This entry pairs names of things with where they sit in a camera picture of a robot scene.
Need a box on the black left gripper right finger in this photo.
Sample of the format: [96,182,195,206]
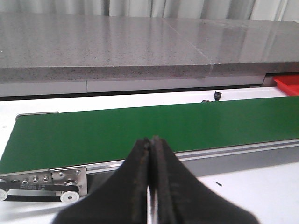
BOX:
[150,136,259,224]

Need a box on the black sensor with cable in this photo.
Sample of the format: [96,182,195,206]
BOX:
[201,91,222,103]

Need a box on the grey stone counter slab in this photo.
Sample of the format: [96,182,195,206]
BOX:
[164,19,299,74]
[0,13,212,82]

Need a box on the grey stone counter slab right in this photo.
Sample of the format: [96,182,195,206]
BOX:
[164,19,299,74]

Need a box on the aluminium conveyor frame rail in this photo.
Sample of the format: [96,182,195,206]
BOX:
[0,138,299,202]

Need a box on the grey stone counter slab left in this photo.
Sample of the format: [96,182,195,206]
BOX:
[0,13,212,82]

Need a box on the white pleated curtain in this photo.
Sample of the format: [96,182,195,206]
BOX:
[0,0,299,21]

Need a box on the red plastic tray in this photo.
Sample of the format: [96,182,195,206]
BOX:
[273,75,299,96]

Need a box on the green conveyor belt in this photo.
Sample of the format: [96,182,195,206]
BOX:
[0,96,299,174]

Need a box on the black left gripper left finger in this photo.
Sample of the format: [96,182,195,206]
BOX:
[53,139,150,224]

